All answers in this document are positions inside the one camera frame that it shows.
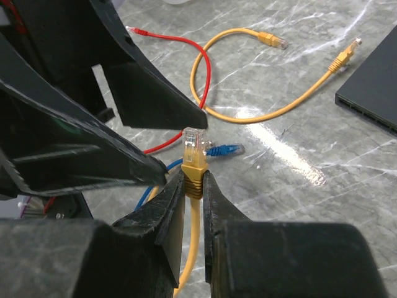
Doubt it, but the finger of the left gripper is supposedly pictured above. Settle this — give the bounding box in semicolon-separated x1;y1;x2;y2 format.
1;38;166;198
89;1;208;130

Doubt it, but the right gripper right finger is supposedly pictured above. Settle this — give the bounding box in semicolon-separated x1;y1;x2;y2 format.
203;172;388;297

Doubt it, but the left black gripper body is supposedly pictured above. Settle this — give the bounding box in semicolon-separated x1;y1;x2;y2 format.
0;0;125;224

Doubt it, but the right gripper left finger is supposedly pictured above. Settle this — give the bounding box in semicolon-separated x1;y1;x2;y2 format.
1;173;185;297

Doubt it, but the yellow ethernet cable long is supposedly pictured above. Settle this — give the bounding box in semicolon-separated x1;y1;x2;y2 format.
173;127;208;297

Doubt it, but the blue ethernet cable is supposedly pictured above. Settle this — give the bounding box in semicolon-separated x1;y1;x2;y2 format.
133;143;246;212

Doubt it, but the black network switch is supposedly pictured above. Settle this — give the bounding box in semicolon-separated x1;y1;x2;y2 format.
335;28;397;135

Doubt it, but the red ethernet cable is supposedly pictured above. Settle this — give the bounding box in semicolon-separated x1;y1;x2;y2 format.
125;25;212;155

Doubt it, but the yellow ethernet cable short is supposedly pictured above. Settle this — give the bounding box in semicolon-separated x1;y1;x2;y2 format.
203;28;362;124

